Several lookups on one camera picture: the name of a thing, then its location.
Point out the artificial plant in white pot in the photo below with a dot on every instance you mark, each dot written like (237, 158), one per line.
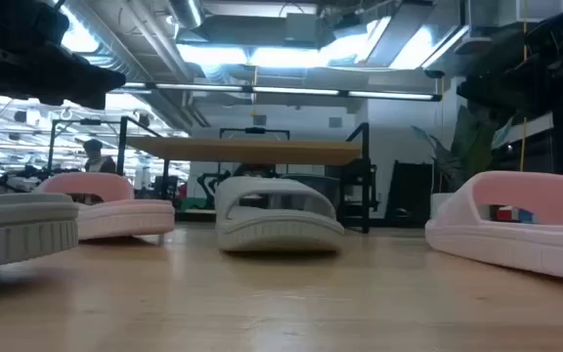
(462, 151)

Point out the person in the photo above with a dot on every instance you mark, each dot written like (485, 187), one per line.
(97, 159)

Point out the black background frame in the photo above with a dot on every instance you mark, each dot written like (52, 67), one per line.
(90, 121)

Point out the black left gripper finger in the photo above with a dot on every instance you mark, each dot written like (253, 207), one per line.
(103, 83)

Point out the pink rubber slide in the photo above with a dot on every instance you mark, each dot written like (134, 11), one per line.
(115, 215)
(531, 239)

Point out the long ceiling light bar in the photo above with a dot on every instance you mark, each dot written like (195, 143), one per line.
(286, 90)

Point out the silver round ceiling duct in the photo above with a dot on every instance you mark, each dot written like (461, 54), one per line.
(186, 12)

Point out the black upright panel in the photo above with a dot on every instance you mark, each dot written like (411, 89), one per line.
(411, 195)

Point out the grey rubber slide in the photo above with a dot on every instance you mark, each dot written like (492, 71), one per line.
(17, 230)
(276, 230)

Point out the red and blue box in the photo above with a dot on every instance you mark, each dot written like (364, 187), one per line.
(506, 214)

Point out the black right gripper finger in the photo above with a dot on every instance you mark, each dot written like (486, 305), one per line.
(482, 88)

